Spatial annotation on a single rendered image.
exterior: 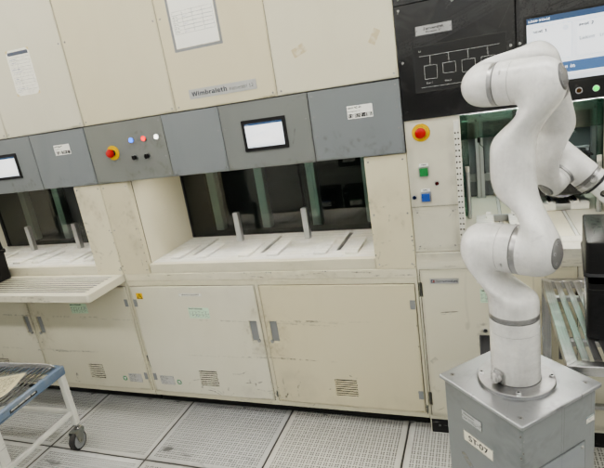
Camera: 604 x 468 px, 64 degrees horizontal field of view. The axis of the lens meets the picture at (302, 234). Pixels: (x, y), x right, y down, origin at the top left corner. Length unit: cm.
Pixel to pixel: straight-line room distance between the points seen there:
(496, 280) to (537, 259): 14
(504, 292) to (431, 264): 80
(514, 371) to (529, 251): 33
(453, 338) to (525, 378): 84
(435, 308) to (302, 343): 65
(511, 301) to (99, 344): 233
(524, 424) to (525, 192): 53
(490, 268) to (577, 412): 42
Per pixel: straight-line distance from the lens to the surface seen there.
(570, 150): 159
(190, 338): 264
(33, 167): 287
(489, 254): 125
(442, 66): 191
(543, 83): 118
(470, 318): 215
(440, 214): 199
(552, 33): 192
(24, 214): 375
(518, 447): 136
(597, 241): 155
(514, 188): 121
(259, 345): 247
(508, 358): 136
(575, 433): 149
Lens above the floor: 156
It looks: 16 degrees down
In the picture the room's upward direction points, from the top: 9 degrees counter-clockwise
